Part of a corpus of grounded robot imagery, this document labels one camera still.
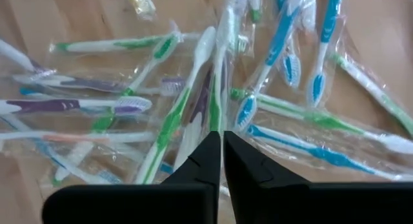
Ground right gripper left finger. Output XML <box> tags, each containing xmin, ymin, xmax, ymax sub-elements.
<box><xmin>160</xmin><ymin>130</ymin><xmax>223</xmax><ymax>224</ymax></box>

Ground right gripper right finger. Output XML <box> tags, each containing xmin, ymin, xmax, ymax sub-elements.
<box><xmin>223</xmin><ymin>130</ymin><xmax>312</xmax><ymax>224</ymax></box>

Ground green white packaged toothbrush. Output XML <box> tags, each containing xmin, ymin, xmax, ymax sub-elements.
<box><xmin>208</xmin><ymin>4</ymin><xmax>236</xmax><ymax>134</ymax></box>
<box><xmin>134</xmin><ymin>26</ymin><xmax>217</xmax><ymax>185</ymax></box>
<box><xmin>247</xmin><ymin>0</ymin><xmax>263</xmax><ymax>24</ymax></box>
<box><xmin>50</xmin><ymin>32</ymin><xmax>201</xmax><ymax>54</ymax></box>
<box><xmin>52</xmin><ymin>32</ymin><xmax>181</xmax><ymax>186</ymax></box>
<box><xmin>229</xmin><ymin>87</ymin><xmax>413</xmax><ymax>155</ymax></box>
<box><xmin>331</xmin><ymin>52</ymin><xmax>413</xmax><ymax>136</ymax></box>

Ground blue white packaged toothbrush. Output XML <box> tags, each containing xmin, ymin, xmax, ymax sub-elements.
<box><xmin>246</xmin><ymin>123</ymin><xmax>413</xmax><ymax>183</ymax></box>
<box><xmin>0</xmin><ymin>114</ymin><xmax>123</xmax><ymax>186</ymax></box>
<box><xmin>276</xmin><ymin>0</ymin><xmax>303</xmax><ymax>90</ymax></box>
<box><xmin>234</xmin><ymin>0</ymin><xmax>304</xmax><ymax>132</ymax></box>
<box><xmin>305</xmin><ymin>0</ymin><xmax>345</xmax><ymax>108</ymax></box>

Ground purple white packaged toothbrush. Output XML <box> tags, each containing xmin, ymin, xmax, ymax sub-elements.
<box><xmin>12</xmin><ymin>74</ymin><xmax>187</xmax><ymax>97</ymax></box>
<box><xmin>0</xmin><ymin>38</ymin><xmax>57</xmax><ymax>76</ymax></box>
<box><xmin>0</xmin><ymin>95</ymin><xmax>153</xmax><ymax>117</ymax></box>
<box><xmin>173</xmin><ymin>67</ymin><xmax>214</xmax><ymax>172</ymax></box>

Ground orange white packaged toothbrush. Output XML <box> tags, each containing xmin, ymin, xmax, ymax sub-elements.
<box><xmin>0</xmin><ymin>130</ymin><xmax>156</xmax><ymax>145</ymax></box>

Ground yellow white packaged toothbrush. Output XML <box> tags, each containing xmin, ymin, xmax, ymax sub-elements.
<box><xmin>125</xmin><ymin>0</ymin><xmax>157</xmax><ymax>20</ymax></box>

